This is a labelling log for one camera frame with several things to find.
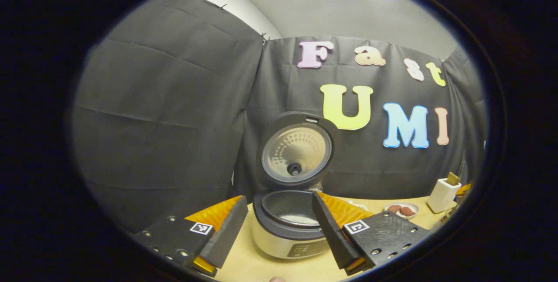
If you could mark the silver black rice cooker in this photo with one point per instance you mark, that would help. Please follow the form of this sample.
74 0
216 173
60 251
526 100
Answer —
296 151

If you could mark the reddish meat piece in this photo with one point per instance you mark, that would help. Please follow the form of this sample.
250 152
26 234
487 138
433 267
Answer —
408 211
394 208

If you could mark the white chopstick holder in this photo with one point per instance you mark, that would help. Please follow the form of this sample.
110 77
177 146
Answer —
440 197

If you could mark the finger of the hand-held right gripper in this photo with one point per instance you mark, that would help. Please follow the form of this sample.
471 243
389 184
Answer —
464 189

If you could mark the black backdrop cloth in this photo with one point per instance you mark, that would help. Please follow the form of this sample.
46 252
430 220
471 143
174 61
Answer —
152 120

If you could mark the white rice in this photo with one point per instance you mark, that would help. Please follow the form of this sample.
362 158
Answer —
296 218

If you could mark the round white plate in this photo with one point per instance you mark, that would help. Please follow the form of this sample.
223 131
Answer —
416 208

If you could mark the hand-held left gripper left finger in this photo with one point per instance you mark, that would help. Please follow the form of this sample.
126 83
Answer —
229 236

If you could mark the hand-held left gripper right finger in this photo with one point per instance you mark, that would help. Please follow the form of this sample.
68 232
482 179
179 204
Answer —
331 234

